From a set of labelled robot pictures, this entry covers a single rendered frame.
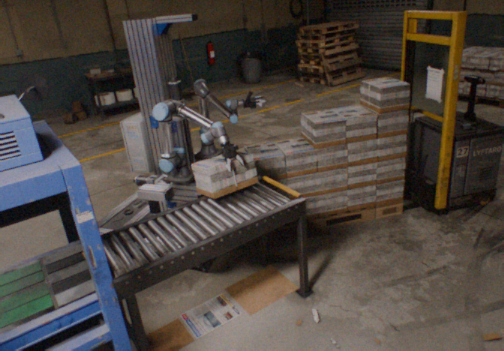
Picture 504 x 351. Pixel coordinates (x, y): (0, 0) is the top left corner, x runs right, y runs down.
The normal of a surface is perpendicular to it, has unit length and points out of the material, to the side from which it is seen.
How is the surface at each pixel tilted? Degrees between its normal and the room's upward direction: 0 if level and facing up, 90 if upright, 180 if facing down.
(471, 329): 0
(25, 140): 90
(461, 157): 90
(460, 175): 90
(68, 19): 90
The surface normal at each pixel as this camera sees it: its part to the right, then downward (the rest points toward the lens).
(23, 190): 0.56, 0.27
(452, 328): -0.09, -0.92
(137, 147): -0.37, 0.39
